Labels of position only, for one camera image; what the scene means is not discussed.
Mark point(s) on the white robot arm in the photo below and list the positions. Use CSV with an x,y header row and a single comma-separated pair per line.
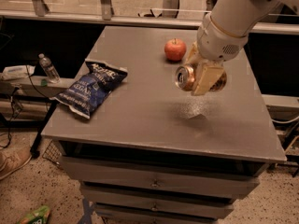
x,y
224,31

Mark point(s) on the tan shoe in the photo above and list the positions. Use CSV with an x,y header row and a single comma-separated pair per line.
x,y
10,163

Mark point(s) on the green snack package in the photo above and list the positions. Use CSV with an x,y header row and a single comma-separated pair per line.
x,y
38,216

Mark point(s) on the grey side shelf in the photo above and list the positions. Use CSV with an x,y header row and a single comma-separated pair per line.
x,y
31,86

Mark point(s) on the orange soda can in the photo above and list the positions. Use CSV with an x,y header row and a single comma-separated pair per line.
x,y
185,77

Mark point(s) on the white tissue pack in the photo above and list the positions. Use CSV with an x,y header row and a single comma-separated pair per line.
x,y
17,72

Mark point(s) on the grey drawer cabinet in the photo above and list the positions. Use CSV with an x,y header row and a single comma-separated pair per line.
x,y
156,154

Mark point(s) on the clear plastic water bottle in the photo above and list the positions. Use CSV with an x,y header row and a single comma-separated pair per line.
x,y
48,68

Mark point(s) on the red apple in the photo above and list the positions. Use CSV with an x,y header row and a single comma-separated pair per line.
x,y
175,49

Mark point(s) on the blue chip bag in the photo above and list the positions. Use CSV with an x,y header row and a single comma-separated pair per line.
x,y
92,89

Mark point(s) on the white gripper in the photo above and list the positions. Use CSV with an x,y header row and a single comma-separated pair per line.
x,y
218,43

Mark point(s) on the metal railing frame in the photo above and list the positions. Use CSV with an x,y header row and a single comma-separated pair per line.
x,y
169,13

